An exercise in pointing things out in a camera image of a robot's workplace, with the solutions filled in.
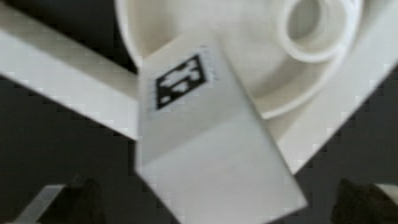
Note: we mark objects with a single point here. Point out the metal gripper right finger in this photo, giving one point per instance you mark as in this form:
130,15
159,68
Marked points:
367,203

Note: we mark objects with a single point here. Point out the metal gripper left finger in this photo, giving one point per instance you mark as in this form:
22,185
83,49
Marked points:
67,204

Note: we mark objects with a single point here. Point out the white stool leg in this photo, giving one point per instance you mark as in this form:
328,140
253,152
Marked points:
209,159

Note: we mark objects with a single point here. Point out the white round stool seat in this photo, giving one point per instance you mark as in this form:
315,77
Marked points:
287,38

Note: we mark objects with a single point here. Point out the white right rail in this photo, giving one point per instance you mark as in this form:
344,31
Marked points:
305,128

